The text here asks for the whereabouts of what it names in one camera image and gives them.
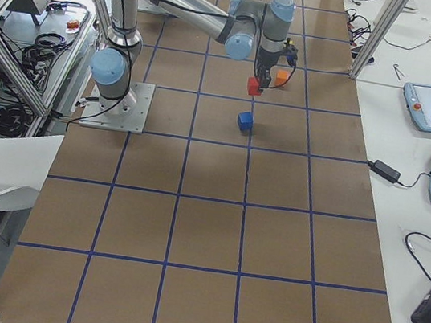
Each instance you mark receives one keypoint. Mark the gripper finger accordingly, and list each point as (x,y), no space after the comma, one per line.
(264,79)

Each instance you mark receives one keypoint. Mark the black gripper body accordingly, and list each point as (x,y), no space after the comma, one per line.
(264,60)

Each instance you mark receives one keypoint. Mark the red wooden block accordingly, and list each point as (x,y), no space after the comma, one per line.
(253,87)

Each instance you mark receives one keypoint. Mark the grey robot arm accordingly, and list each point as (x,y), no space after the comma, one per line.
(248,28)

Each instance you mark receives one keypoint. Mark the orange wooden block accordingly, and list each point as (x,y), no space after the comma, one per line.
(281,77)

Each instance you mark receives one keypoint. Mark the blue wooden block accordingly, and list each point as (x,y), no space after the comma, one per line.
(245,121)

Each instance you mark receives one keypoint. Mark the black power adapter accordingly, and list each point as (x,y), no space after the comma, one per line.
(385,171)

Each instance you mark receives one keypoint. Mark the white chair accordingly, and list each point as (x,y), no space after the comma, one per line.
(24,166)

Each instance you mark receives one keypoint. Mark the aluminium frame post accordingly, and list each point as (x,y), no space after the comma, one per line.
(383,22)

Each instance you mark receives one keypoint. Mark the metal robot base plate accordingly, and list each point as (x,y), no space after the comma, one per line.
(129,115)

